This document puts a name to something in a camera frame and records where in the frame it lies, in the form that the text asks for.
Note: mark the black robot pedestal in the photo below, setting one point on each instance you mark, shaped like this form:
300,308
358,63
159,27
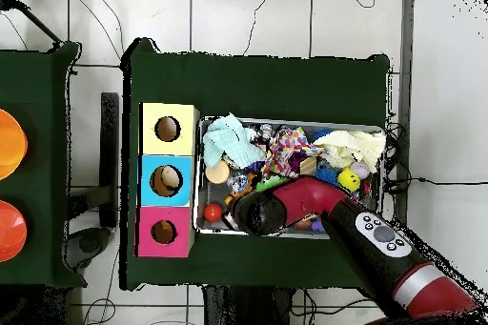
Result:
252,310

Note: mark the wooden box with three holes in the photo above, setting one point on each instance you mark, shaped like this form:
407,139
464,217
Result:
169,156

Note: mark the green furry monster toy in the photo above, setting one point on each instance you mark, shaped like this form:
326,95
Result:
268,182

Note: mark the blue spiky ball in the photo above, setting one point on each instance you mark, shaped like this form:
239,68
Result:
326,175

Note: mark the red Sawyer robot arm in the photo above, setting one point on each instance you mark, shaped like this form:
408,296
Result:
313,199

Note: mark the dark green table cloth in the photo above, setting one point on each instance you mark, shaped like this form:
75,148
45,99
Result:
42,111
252,85

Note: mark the shallow clear mesh bin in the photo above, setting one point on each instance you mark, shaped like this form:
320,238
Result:
200,218

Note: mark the orange bowl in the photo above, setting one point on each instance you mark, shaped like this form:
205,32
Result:
9,231
9,144

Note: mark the large yellow ball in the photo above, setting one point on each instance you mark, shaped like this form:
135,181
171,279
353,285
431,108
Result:
349,180

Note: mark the toy hamburger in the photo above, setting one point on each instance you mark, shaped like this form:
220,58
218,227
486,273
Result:
216,174

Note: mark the colourful polka dot cloth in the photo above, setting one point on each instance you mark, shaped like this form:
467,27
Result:
288,148

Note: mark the red ball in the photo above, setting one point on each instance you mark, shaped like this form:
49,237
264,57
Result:
213,212

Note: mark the mint green cloth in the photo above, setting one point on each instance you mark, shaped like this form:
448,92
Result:
229,142

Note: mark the cream yellow cloth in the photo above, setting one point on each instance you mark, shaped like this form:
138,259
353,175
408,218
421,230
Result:
354,146

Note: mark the black stand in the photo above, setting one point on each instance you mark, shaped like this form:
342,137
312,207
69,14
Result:
110,150

